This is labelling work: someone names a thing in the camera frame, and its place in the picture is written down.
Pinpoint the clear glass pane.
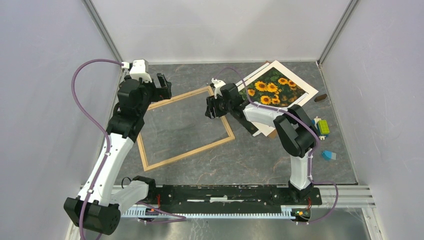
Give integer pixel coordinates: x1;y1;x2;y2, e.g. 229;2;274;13
140;91;231;167

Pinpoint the brown backing board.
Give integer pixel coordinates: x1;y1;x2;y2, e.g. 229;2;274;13
263;61;277;139

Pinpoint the blue toy block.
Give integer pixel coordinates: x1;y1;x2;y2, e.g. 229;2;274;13
321;150;337;161

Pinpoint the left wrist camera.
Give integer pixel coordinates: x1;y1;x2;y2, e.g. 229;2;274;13
121;59;153;83

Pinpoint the toy car with green block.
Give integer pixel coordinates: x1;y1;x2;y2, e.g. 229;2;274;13
312;117;330;141

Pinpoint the small brown block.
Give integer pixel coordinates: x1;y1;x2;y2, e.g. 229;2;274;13
314;93;328;103

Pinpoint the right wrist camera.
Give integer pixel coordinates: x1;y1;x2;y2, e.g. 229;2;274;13
210;78;226;99

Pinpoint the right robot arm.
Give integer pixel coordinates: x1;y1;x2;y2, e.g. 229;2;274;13
205;79;319;204

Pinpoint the sunflower photo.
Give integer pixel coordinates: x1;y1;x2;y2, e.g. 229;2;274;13
228;63;310;136

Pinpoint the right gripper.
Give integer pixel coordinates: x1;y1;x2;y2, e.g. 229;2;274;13
204;93;232;120

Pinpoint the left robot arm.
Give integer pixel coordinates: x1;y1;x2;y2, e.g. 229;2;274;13
63;73;172;235

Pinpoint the blue white cable duct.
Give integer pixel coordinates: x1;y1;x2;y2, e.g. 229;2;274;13
121;206;300;220

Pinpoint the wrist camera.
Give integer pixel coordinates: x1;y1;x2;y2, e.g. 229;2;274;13
210;78;226;99
121;59;153;83

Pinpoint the white mat board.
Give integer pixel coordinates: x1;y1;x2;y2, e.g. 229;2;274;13
235;60;320;137

